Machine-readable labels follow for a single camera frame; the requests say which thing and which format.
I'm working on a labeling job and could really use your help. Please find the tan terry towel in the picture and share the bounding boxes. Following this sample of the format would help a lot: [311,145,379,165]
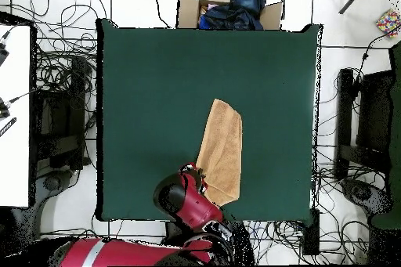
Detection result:
[195,98,244,207]

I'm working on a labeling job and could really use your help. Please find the colourful patterned item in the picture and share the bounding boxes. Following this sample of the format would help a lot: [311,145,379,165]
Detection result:
[375,8,401,39]

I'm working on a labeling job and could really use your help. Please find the dark green table cloth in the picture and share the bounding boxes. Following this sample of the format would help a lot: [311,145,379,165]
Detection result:
[96,18,323,222]
[370,41,401,230]

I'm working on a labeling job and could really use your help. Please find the black box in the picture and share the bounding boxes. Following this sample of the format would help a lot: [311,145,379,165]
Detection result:
[302,208,321,256]

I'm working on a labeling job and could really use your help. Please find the brown cardboard box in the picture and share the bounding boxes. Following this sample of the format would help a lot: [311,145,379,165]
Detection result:
[176,0,284,31]

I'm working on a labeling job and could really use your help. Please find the dark blue clothing pile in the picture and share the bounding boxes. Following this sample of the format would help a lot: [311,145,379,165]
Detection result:
[198,0,266,31]

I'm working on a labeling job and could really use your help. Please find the white table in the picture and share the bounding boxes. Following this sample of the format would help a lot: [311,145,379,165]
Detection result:
[0,23,32,208]

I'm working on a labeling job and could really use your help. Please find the black strip with white marks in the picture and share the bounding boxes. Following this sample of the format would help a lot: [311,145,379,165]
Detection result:
[0,117,17,139]

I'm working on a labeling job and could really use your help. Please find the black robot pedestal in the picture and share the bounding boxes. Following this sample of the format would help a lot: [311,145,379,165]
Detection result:
[164,221,189,244]

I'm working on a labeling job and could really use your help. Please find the tangled black floor cables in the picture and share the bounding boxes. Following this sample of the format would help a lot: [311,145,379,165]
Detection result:
[314,69,389,186]
[244,219,370,265]
[29,0,109,99]

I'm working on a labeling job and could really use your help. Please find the black frame stand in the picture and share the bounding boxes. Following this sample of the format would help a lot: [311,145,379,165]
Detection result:
[334,67,393,180]
[31,56,92,171]

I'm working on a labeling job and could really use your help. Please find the long black floor cable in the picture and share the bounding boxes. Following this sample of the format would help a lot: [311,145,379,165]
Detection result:
[139,0,172,29]

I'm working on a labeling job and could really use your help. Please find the black device with cable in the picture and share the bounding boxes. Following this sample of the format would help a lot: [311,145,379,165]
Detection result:
[0,89,35,120]

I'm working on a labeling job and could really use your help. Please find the thin black cable with connector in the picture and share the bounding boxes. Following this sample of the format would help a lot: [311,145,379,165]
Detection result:
[352,23,401,92]

